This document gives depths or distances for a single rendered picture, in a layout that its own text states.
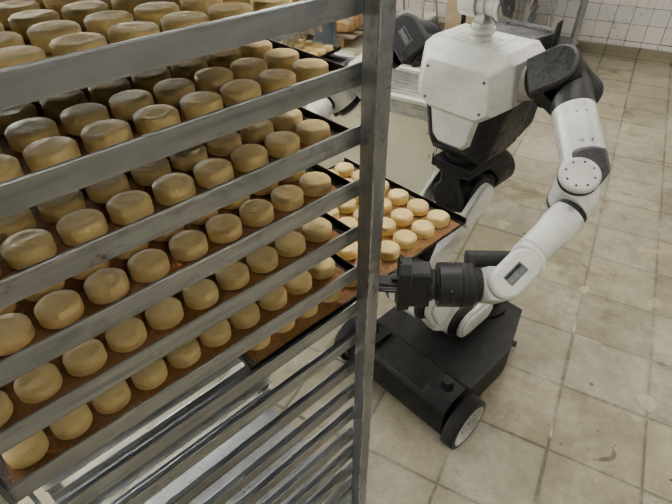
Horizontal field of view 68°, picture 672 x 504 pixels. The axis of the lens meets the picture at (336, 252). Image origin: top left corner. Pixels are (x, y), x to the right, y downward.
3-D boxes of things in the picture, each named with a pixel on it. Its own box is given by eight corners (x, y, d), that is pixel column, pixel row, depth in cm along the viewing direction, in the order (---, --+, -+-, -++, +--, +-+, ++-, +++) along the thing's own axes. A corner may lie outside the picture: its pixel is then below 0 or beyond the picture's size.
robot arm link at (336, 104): (288, 117, 149) (322, 79, 157) (310, 143, 153) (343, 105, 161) (307, 106, 140) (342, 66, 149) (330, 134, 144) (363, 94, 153)
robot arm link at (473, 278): (451, 309, 104) (506, 310, 104) (463, 305, 93) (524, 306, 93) (450, 255, 106) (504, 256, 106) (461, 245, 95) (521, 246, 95)
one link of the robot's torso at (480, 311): (448, 292, 206) (453, 268, 198) (490, 318, 195) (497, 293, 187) (416, 317, 195) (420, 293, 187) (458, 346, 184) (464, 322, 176)
